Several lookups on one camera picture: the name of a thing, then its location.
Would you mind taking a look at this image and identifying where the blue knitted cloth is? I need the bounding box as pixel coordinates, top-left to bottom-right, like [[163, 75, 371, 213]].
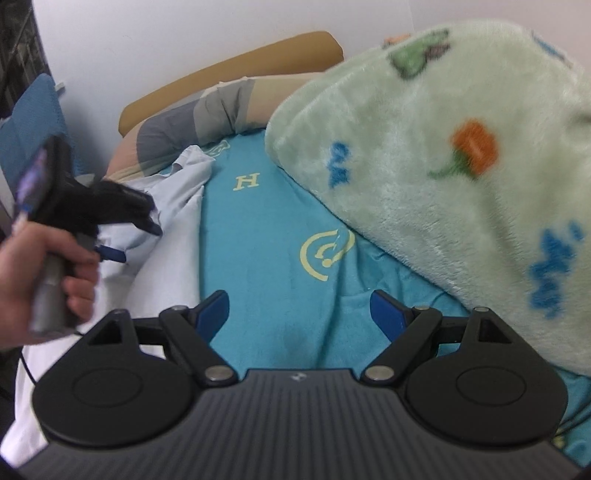
[[0, 74, 85, 186]]

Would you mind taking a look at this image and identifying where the person's left hand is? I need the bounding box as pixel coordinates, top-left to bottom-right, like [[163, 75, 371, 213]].
[[0, 225, 102, 350]]

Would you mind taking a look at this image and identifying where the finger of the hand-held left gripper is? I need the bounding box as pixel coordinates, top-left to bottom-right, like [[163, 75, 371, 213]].
[[90, 180, 164, 237], [94, 244, 127, 265]]

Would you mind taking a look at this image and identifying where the thin black cable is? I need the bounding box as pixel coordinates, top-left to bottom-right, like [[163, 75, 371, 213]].
[[17, 347, 41, 387]]

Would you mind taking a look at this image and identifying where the pale blue shirt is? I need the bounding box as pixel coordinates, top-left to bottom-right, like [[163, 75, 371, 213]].
[[0, 145, 219, 468]]

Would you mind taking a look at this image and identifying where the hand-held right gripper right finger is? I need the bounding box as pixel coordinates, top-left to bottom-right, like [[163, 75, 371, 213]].
[[360, 290, 513, 387]]

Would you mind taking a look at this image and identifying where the grey beige striped pillow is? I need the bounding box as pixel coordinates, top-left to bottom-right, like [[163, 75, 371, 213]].
[[103, 71, 326, 184]]

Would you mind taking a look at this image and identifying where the tan padded headboard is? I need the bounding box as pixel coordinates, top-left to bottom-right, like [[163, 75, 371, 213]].
[[118, 30, 345, 137]]

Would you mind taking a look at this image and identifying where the green printed fleece blanket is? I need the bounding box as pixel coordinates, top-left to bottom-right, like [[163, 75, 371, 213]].
[[265, 18, 591, 372]]

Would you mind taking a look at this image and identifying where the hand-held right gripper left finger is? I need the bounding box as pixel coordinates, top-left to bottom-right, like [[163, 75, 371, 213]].
[[88, 290, 239, 387]]

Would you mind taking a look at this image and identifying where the dark metal rack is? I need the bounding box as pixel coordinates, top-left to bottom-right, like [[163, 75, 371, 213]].
[[0, 0, 51, 119]]

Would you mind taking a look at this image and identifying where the teal printed bed sheet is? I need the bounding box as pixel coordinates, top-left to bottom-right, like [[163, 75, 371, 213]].
[[198, 128, 591, 468]]

